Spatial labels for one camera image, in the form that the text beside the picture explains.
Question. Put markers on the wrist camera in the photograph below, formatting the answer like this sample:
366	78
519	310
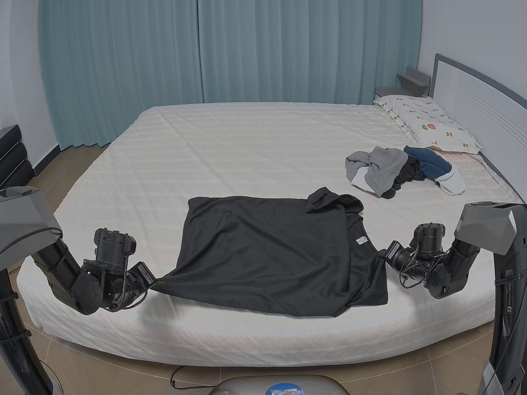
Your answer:
396	254
146	276

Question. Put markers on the black chest of drawers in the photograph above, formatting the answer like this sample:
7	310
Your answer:
14	159

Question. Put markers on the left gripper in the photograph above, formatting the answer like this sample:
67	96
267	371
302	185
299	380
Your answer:
134	290

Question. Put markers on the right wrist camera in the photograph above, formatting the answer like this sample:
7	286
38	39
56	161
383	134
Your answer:
396	254

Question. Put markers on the black T-shirt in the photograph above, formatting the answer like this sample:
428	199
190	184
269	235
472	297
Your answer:
267	253

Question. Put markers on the blue-green curtain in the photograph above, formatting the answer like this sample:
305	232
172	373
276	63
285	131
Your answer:
123	56
308	35

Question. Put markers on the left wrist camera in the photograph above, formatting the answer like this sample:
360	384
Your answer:
146	276

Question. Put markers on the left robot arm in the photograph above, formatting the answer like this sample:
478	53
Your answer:
61	270

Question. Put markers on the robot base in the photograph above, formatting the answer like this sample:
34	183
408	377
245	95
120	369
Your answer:
280	385

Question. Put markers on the white printed pillow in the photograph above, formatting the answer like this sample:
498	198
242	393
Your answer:
428	124

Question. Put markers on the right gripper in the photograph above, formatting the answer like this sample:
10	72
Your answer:
407	261

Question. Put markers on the bed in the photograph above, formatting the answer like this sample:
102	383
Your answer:
247	150

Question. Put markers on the pile of clothes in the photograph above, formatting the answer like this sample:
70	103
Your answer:
383	169

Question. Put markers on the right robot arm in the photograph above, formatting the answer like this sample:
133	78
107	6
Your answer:
486	228

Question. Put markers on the grey bedside table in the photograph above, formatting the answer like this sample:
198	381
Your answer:
405	84

